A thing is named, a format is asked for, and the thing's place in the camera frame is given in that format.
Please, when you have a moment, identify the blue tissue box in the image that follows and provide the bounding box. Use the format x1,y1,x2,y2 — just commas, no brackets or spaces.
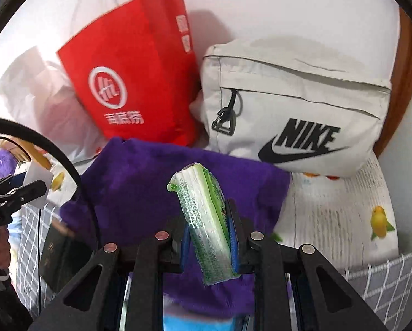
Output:
163,314,234,331

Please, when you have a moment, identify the green tissue pack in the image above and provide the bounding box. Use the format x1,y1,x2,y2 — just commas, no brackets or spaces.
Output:
167,163,239,285

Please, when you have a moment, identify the purple plush toy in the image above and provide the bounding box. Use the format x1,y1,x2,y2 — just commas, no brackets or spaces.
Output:
0,149,18,178

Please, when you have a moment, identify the dark green book box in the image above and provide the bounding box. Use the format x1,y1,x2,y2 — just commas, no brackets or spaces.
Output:
39,218,92,294

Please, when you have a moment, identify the purple fluffy towel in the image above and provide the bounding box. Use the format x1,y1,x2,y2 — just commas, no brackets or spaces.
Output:
58,137,292,319

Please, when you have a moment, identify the white plastic Miniso bag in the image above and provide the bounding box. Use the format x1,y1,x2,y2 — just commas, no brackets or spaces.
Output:
0,47,107,163

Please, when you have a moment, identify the grey checked cloth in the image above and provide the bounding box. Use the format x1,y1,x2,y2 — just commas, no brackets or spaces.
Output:
14,203,412,330

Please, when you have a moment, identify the grey Nike bag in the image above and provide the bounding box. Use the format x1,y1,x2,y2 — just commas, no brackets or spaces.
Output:
192,36,391,177

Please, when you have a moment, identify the red paper shopping bag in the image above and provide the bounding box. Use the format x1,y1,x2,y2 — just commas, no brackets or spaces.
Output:
57,0,201,146

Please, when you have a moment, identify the brown wooden door frame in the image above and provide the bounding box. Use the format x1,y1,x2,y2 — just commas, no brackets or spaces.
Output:
373,8,412,157

